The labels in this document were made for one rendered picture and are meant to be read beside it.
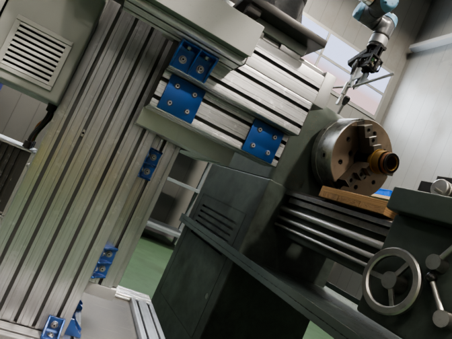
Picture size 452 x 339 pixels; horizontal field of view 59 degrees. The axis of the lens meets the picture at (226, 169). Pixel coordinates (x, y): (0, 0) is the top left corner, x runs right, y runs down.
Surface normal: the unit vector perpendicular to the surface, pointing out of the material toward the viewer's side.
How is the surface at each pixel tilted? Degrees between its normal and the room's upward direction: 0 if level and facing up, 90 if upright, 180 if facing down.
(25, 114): 90
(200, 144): 90
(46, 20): 90
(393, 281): 90
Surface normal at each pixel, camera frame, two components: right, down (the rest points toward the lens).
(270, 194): 0.41, 0.12
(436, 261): -0.81, -0.40
